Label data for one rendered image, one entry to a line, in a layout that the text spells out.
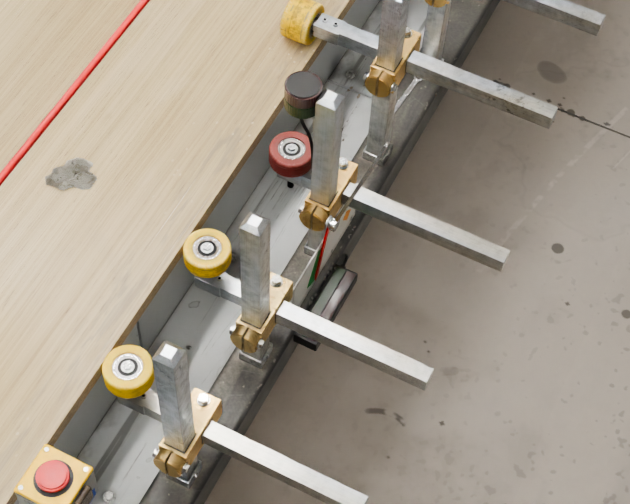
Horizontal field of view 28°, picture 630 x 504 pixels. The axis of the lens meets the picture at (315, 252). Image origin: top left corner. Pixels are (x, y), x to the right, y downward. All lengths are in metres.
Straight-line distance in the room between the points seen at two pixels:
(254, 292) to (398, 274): 1.18
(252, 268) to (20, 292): 0.39
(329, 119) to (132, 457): 0.69
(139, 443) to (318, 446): 0.76
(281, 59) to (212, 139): 0.22
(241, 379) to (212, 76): 0.55
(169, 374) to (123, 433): 0.50
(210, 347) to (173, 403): 0.48
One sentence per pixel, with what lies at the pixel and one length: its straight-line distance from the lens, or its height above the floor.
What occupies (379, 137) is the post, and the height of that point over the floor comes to 0.78.
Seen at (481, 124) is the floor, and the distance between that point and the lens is 3.45.
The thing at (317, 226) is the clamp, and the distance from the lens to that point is 2.18.
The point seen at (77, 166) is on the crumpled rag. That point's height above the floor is 0.91.
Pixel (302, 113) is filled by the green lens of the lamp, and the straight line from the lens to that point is 1.99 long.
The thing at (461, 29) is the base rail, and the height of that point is 0.70.
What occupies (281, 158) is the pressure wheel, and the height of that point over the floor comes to 0.91.
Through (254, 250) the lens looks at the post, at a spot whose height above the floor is 1.06.
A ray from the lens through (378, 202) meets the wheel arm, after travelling 2.20.
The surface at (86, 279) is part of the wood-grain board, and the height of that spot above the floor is 0.90.
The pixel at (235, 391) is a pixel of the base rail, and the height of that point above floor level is 0.70.
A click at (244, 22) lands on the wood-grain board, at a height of 0.90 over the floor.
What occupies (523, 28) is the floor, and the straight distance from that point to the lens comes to 3.71.
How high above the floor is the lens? 2.65
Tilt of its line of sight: 57 degrees down
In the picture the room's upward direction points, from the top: 4 degrees clockwise
